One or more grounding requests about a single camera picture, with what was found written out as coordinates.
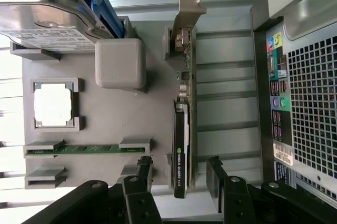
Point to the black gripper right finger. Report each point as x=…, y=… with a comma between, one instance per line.
x=234, y=197

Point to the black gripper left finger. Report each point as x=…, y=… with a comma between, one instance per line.
x=139, y=197

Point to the green RAM stick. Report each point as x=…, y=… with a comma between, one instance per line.
x=87, y=149

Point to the grey parts rack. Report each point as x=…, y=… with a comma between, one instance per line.
x=118, y=118

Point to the silver CPU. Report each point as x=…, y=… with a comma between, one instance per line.
x=52, y=104

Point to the open grey PC case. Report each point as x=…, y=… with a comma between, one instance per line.
x=310, y=76

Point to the blue disk caddy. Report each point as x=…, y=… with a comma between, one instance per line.
x=105, y=8

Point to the silver hard disk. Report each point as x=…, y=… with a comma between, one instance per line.
x=39, y=11

